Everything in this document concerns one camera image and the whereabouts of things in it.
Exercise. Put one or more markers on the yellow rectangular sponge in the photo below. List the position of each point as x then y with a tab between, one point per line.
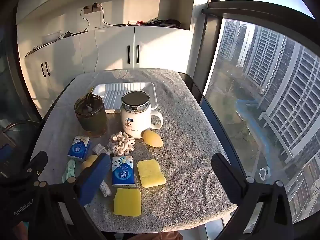
127	202
151	173

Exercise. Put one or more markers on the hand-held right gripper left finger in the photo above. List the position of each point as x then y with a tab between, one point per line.
92	180

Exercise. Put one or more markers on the yellow egg-shaped makeup sponge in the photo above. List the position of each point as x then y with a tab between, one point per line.
151	138
88	162

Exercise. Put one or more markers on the white plastic tray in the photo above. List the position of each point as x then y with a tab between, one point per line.
117	92

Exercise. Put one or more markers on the dark glass jar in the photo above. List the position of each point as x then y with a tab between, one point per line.
91	122

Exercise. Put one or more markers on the grey towel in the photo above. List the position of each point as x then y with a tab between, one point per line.
187	130

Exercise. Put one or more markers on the white cabinet unit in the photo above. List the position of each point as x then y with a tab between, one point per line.
155	45

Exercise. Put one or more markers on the white mug with steel lid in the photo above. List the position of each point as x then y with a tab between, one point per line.
132	122

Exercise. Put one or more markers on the black table frame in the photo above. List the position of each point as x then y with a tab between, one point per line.
215	122

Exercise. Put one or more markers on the wall socket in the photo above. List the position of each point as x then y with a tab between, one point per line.
87	9
95	6

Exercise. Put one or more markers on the person's leg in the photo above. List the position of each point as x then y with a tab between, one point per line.
155	237

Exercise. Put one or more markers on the apartment building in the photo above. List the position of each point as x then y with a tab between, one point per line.
295	105
265	55
228	37
305	192

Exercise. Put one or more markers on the black window frame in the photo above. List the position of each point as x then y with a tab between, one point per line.
212	10

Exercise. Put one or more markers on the small red item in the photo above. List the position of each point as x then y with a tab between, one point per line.
140	22

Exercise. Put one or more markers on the cream chenille scrunchie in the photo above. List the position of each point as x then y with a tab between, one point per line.
120	143

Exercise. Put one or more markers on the blue tissue packet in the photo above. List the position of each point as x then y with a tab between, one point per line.
78	147
122	171

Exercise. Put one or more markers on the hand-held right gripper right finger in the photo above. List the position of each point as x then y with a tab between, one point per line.
220	166

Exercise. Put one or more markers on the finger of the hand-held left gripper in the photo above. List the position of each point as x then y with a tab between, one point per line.
37	165
5	153

